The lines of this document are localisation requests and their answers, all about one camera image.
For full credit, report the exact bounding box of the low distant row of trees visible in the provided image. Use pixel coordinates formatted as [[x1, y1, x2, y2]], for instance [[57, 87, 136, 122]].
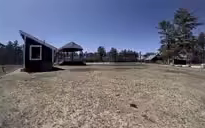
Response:
[[84, 45, 141, 63]]

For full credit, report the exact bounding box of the dry pale grass ground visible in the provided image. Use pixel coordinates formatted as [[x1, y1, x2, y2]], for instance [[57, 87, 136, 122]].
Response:
[[0, 62, 205, 128]]

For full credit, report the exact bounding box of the dark roofed gazebo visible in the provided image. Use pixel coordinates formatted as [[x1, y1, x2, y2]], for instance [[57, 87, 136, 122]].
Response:
[[57, 41, 87, 66]]

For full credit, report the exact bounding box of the building with pale roof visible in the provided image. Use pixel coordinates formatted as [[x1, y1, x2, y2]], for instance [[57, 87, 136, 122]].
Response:
[[143, 53, 164, 64]]

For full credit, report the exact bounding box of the dark shed with white window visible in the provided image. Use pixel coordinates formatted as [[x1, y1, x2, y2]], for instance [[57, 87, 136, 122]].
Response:
[[18, 29, 59, 73]]

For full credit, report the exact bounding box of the small dark building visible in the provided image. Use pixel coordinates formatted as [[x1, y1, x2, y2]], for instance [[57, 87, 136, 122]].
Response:
[[172, 57, 188, 66]]

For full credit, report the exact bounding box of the group of tall pine trees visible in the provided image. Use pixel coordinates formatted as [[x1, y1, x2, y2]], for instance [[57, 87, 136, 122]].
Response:
[[156, 7, 205, 65]]

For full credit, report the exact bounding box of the wood behind shed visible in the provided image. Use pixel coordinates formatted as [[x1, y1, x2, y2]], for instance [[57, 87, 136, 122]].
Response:
[[0, 36, 26, 66]]

